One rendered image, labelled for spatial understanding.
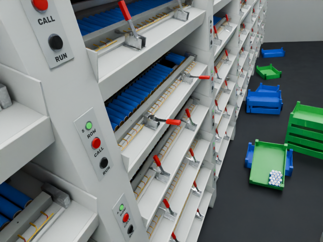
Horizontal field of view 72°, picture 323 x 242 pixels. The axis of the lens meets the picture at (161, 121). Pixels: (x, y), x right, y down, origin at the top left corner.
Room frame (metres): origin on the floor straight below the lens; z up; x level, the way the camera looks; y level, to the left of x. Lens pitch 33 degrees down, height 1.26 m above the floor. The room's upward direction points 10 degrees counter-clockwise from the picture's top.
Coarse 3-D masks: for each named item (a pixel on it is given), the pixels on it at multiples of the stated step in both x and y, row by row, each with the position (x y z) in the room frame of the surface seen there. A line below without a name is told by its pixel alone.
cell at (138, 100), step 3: (123, 93) 0.57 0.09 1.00; (126, 93) 0.57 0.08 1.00; (123, 96) 0.56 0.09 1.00; (126, 96) 0.56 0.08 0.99; (129, 96) 0.56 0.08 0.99; (132, 96) 0.56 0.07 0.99; (132, 99) 0.55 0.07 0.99; (135, 99) 0.55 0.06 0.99; (138, 99) 0.55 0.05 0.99; (141, 99) 0.55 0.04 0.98; (138, 102) 0.54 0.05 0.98
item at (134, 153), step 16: (176, 48) 0.91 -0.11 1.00; (192, 48) 0.87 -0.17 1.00; (176, 64) 0.82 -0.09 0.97; (176, 96) 0.61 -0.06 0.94; (160, 112) 0.53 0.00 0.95; (176, 112) 0.58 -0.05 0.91; (144, 128) 0.46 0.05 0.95; (160, 128) 0.46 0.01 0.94; (128, 144) 0.40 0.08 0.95; (144, 144) 0.41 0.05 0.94; (128, 160) 0.32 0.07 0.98; (128, 176) 0.33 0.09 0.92
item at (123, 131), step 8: (192, 56) 0.85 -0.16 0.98; (184, 64) 0.78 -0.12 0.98; (192, 64) 0.81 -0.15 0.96; (176, 72) 0.71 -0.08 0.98; (168, 80) 0.66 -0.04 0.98; (160, 88) 0.60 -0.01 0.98; (168, 88) 0.64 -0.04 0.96; (152, 96) 0.56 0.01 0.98; (160, 96) 0.58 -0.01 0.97; (168, 96) 0.59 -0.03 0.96; (144, 104) 0.52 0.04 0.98; (152, 104) 0.54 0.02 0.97; (136, 112) 0.49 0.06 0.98; (144, 112) 0.50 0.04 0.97; (128, 120) 0.46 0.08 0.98; (136, 120) 0.46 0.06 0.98; (120, 128) 0.43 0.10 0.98; (128, 128) 0.43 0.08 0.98; (120, 136) 0.40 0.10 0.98
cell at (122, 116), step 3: (108, 108) 0.50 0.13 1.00; (108, 111) 0.49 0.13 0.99; (111, 111) 0.49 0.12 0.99; (114, 111) 0.49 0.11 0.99; (117, 111) 0.49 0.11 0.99; (111, 114) 0.49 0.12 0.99; (114, 114) 0.48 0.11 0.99; (117, 114) 0.48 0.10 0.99; (120, 114) 0.48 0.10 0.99; (123, 114) 0.48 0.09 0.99; (117, 117) 0.48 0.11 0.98; (120, 117) 0.47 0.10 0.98; (123, 117) 0.47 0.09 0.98; (123, 120) 0.47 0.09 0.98
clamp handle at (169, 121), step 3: (153, 117) 0.47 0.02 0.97; (153, 120) 0.47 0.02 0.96; (156, 120) 0.46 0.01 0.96; (159, 120) 0.46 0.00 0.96; (162, 120) 0.46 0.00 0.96; (165, 120) 0.45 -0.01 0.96; (168, 120) 0.45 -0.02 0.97; (171, 120) 0.45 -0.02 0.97; (174, 120) 0.44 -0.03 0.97; (177, 120) 0.44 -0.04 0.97; (180, 120) 0.44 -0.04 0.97; (168, 123) 0.44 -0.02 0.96; (171, 123) 0.44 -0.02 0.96; (174, 123) 0.44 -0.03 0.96; (177, 123) 0.43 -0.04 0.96; (180, 123) 0.44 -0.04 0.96
